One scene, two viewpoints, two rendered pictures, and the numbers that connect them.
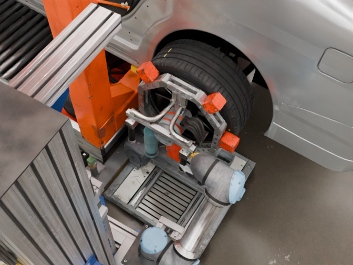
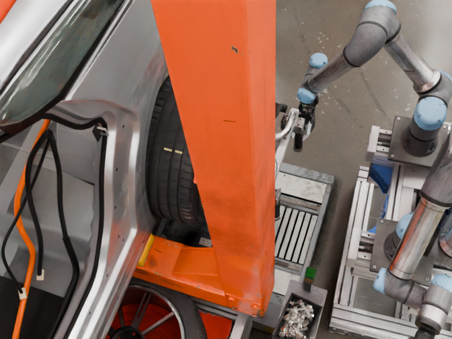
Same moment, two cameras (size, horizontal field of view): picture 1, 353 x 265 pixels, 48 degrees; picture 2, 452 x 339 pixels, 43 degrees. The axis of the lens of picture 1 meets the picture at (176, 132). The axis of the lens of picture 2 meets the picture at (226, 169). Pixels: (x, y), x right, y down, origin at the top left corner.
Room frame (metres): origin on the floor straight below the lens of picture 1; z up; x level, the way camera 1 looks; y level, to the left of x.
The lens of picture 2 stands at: (1.37, 1.20, 2.89)
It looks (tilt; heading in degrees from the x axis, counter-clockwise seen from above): 60 degrees down; 268
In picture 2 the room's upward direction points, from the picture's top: 9 degrees counter-clockwise
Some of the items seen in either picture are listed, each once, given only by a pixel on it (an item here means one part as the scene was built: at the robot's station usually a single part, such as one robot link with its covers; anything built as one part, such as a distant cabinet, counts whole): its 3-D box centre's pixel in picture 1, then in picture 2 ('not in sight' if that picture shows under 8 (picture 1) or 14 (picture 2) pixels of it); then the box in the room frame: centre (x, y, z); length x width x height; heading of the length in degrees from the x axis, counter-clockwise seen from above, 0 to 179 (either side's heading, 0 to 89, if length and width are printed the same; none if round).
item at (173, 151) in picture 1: (179, 143); not in sight; (1.33, -0.03, 0.48); 0.16 x 0.12 x 0.17; 152
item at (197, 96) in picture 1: (179, 115); not in sight; (1.30, -0.01, 0.85); 0.54 x 0.07 x 0.54; 62
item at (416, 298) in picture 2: not in sight; (426, 302); (0.80, 0.79, 1.12); 0.11 x 0.08 x 0.11; 141
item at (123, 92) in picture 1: (129, 83); (171, 258); (1.62, 0.33, 0.69); 0.52 x 0.17 x 0.35; 152
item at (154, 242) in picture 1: (154, 243); (428, 117); (0.52, 0.05, 0.98); 0.13 x 0.12 x 0.14; 58
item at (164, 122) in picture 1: (173, 124); not in sight; (1.23, 0.02, 0.85); 0.21 x 0.14 x 0.14; 152
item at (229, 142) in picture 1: (228, 142); not in sight; (1.15, -0.29, 0.85); 0.09 x 0.08 x 0.07; 62
